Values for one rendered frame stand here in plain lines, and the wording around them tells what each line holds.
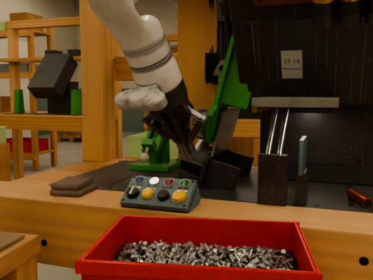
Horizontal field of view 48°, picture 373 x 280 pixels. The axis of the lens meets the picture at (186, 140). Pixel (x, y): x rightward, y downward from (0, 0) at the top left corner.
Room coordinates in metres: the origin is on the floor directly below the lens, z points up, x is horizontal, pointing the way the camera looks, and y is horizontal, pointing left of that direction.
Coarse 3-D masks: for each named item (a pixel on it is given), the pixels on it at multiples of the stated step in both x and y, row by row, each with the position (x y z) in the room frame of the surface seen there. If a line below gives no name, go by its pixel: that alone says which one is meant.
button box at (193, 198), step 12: (132, 180) 0.91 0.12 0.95; (144, 180) 0.90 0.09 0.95; (180, 180) 0.88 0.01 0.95; (192, 180) 0.87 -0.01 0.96; (156, 192) 0.86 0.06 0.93; (192, 192) 0.85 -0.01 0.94; (132, 204) 0.85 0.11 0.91; (144, 204) 0.84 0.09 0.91; (156, 204) 0.84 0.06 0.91; (168, 204) 0.83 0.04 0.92; (180, 204) 0.82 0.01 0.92; (192, 204) 0.84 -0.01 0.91
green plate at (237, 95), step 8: (232, 40) 1.01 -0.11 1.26; (232, 48) 1.01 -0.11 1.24; (232, 56) 1.03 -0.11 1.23; (224, 64) 1.02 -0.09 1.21; (232, 64) 1.03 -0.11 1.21; (224, 72) 1.02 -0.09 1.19; (232, 72) 1.03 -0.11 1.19; (224, 80) 1.02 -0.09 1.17; (232, 80) 1.03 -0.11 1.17; (224, 88) 1.03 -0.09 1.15; (232, 88) 1.03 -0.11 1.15; (240, 88) 1.02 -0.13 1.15; (216, 96) 1.03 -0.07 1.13; (224, 96) 1.03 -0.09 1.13; (232, 96) 1.03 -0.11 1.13; (240, 96) 1.02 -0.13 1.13; (248, 96) 1.01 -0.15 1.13; (216, 104) 1.03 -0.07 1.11; (224, 104) 1.09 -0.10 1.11; (232, 104) 1.03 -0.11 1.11; (240, 104) 1.02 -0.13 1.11; (248, 104) 1.01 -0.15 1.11
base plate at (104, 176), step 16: (80, 176) 1.19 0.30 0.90; (96, 176) 1.19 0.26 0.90; (112, 176) 1.19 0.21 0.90; (128, 176) 1.19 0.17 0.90; (144, 176) 1.19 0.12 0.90; (160, 176) 1.19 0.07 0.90; (176, 176) 1.19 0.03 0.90; (256, 176) 1.19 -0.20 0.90; (208, 192) 1.00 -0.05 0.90; (224, 192) 1.00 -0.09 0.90; (240, 192) 1.00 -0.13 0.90; (256, 192) 1.00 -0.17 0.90; (288, 192) 1.00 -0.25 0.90; (320, 192) 1.00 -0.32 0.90; (336, 192) 1.00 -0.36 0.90; (368, 192) 1.00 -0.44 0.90; (320, 208) 0.86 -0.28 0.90; (336, 208) 0.85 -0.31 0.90; (352, 208) 0.85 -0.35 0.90; (368, 208) 0.85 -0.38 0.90
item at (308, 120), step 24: (264, 120) 1.16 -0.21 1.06; (288, 120) 1.13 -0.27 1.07; (312, 120) 1.11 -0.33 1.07; (336, 120) 1.09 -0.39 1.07; (360, 120) 1.07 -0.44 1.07; (264, 144) 1.16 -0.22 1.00; (288, 144) 1.13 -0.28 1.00; (312, 144) 1.11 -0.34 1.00; (336, 144) 1.09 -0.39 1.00; (360, 144) 1.07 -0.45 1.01; (288, 168) 1.13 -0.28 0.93; (312, 168) 1.11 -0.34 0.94; (336, 168) 1.09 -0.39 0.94; (360, 168) 1.07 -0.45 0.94
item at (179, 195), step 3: (174, 192) 0.84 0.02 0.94; (177, 192) 0.84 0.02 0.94; (180, 192) 0.83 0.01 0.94; (183, 192) 0.83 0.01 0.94; (174, 195) 0.83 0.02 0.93; (177, 195) 0.83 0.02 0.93; (180, 195) 0.83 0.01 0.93; (183, 195) 0.83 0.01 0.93; (174, 198) 0.83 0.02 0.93; (177, 198) 0.82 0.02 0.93; (180, 198) 0.82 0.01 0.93; (183, 198) 0.82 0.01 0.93; (174, 201) 0.83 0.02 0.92; (177, 201) 0.82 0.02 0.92; (180, 201) 0.82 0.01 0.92
